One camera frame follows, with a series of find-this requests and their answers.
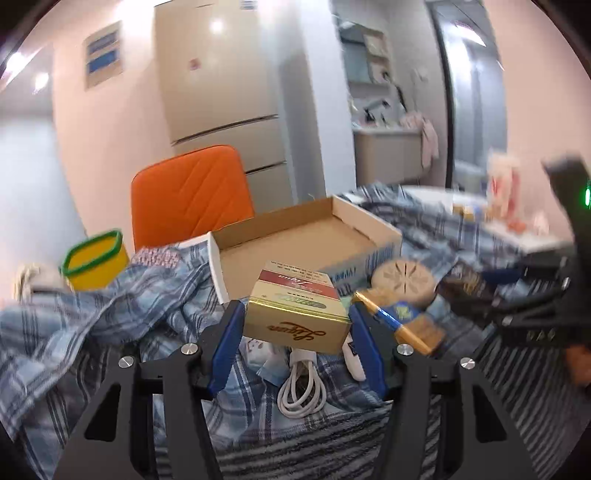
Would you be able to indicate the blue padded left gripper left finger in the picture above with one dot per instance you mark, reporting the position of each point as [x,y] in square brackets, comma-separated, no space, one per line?
[221,344]

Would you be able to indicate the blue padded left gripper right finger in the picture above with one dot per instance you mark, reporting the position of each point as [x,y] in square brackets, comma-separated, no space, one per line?
[367,350]

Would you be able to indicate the gold and blue packet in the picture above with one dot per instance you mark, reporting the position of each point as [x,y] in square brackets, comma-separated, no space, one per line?
[410,325]

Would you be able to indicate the gold and red carton box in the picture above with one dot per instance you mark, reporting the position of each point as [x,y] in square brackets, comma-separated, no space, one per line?
[296,308]

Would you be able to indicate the beige round perforated disc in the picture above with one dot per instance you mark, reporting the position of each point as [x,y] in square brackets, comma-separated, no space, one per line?
[404,280]

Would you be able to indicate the black small packet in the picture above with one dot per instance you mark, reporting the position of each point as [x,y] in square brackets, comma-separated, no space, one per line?
[464,283]

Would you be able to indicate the light blue wipes pack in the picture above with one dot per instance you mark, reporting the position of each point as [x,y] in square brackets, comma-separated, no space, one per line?
[268,361]

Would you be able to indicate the right hand of person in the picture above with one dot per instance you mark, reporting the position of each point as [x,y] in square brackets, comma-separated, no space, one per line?
[578,360]

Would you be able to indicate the red white patterned cloth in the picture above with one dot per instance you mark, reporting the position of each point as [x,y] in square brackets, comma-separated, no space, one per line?
[166,257]

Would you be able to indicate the open cardboard box tray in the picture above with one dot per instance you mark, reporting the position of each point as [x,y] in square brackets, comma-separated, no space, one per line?
[331,235]

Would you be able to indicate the orange quilted chair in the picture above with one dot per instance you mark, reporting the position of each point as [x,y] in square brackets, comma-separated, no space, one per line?
[188,195]

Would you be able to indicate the yellow bin with green rim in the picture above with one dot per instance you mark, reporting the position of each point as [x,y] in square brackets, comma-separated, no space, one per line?
[95,262]

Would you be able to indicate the blue plaid blanket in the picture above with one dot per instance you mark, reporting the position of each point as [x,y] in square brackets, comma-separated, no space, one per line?
[55,350]

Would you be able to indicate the pink towel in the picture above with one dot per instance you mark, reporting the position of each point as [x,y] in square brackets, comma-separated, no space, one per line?
[430,143]

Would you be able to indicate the bathroom vanity cabinet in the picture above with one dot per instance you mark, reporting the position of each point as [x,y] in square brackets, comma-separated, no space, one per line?
[388,155]

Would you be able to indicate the beige refrigerator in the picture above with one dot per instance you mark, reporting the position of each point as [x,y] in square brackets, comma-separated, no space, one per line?
[216,89]

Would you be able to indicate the white small device with cord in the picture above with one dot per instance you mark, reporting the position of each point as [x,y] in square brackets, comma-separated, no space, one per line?
[352,360]

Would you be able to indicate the wall panel with blue labels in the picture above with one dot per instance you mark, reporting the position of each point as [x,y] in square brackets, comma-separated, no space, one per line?
[102,53]

